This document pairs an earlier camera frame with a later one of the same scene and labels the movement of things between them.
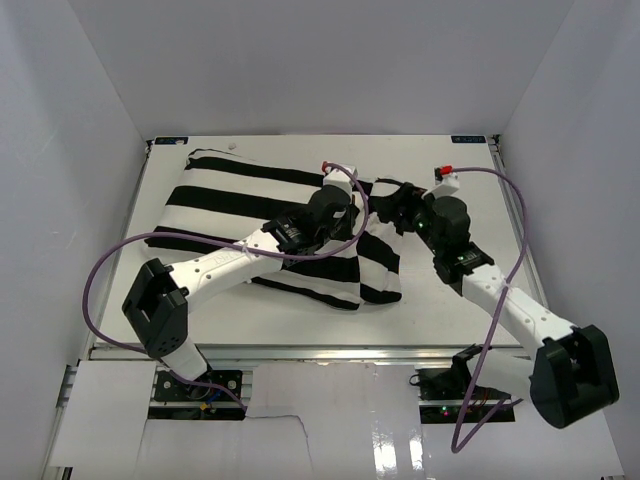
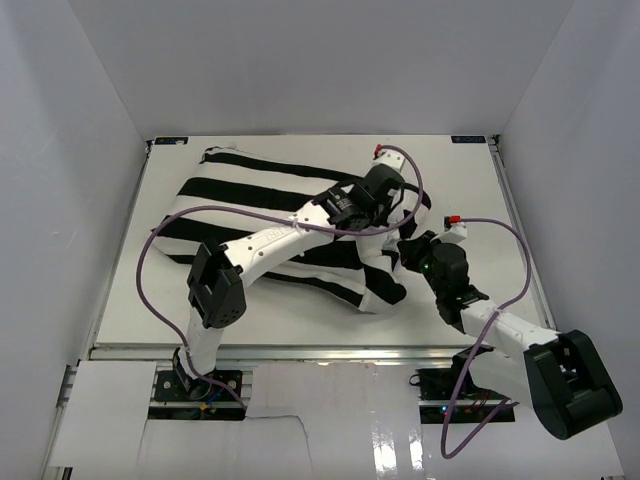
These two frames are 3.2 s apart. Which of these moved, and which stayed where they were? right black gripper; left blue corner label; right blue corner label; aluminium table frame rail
Moved: right black gripper
Stayed: right blue corner label; aluminium table frame rail; left blue corner label
